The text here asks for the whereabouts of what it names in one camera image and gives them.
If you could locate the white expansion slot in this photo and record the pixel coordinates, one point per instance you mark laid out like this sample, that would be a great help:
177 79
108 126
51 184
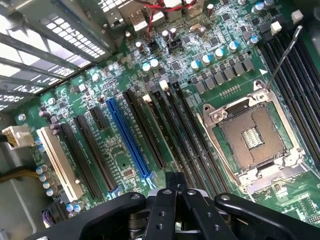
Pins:
60 162

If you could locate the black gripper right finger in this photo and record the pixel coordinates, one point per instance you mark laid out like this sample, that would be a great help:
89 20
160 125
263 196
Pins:
200 215

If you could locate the green motherboard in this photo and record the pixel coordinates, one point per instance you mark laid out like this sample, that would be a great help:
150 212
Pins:
175 62

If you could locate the silver rear port block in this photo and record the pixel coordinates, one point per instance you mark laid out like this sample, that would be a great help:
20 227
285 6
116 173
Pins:
135 15

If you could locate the silver locking lever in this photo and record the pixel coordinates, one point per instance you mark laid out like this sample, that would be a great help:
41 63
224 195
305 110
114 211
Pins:
283 57

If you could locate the white power connector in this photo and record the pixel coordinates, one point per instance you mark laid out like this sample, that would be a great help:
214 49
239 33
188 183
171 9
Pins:
18 136

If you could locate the blue-topped capacitor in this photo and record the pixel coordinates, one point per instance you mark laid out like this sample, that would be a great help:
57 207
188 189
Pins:
233 46
206 59
219 53
195 65

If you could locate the grey metal PC case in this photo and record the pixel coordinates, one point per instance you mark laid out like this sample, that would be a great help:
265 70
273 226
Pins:
50 37

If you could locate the blue expansion slot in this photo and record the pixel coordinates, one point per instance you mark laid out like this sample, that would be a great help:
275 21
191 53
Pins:
127 135

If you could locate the CPU socket with gold contacts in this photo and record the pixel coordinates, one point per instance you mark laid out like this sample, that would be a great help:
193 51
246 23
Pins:
252 137

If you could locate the white fan header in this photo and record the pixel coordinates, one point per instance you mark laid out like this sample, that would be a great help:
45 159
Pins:
275 27
297 17

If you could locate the short black expansion slot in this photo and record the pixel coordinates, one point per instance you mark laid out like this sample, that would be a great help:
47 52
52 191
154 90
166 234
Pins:
99 118

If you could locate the long black expansion slot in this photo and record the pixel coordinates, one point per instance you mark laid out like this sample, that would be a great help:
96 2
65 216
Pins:
96 155
80 162
147 135

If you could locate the silver socket cover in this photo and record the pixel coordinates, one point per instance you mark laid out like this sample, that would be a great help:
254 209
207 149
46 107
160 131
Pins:
277 175

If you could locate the black RAM slot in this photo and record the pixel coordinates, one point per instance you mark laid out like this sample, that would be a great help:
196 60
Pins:
185 135
311 100
300 100
163 135
288 100
174 135
313 75
198 135

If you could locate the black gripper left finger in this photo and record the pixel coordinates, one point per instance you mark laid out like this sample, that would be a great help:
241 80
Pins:
160 215

